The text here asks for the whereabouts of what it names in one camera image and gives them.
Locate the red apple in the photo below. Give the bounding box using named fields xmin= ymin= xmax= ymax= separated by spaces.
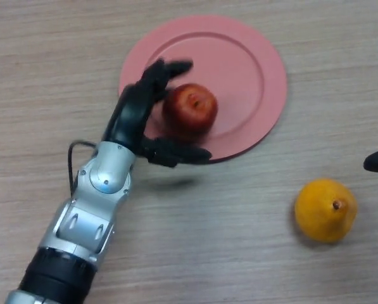
xmin=161 ymin=82 xmax=219 ymax=134

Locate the yellow pear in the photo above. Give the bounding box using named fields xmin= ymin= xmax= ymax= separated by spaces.
xmin=294 ymin=178 xmax=358 ymax=244

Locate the pink round plate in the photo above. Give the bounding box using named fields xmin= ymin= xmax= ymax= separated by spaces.
xmin=118 ymin=14 xmax=288 ymax=164

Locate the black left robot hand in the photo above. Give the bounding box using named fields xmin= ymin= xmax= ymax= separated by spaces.
xmin=101 ymin=58 xmax=213 ymax=168

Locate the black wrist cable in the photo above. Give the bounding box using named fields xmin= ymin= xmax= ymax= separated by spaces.
xmin=67 ymin=139 xmax=98 ymax=194

